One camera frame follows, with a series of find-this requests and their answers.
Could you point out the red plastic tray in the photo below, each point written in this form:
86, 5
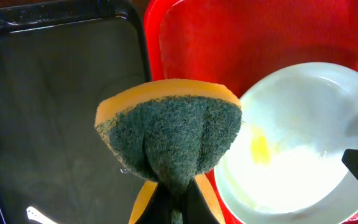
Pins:
239, 42

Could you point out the black plastic tray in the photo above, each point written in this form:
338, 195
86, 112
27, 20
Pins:
58, 61

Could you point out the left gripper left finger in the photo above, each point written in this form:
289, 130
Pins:
155, 204

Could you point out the light green plate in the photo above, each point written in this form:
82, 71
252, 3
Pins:
285, 165

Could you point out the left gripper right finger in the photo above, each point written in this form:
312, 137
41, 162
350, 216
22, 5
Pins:
194, 208

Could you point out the green and yellow sponge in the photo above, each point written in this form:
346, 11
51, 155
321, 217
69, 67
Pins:
172, 131

